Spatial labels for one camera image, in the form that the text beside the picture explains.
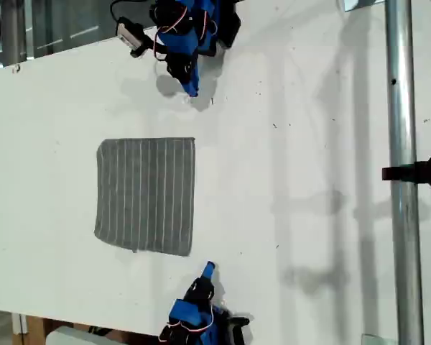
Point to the grey striped towel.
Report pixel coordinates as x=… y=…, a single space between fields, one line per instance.
x=147 y=197

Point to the wooden table leg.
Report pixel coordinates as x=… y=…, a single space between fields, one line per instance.
x=32 y=330

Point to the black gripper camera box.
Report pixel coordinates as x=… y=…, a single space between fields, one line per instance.
x=133 y=36

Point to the steel post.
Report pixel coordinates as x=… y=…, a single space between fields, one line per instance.
x=402 y=108

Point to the black post clamp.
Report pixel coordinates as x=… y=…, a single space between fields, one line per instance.
x=427 y=172

